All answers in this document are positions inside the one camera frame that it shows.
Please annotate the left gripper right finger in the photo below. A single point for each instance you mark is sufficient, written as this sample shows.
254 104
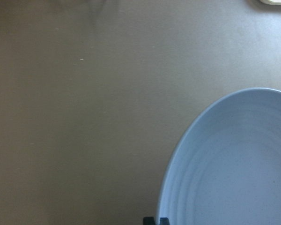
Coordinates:
164 221

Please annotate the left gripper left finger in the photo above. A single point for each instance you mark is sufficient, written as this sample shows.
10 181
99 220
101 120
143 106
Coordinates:
148 221

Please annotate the blue plate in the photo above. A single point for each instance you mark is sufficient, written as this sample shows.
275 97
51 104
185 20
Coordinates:
226 169

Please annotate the cream rabbit tray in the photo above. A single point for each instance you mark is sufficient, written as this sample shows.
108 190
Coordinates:
272 2

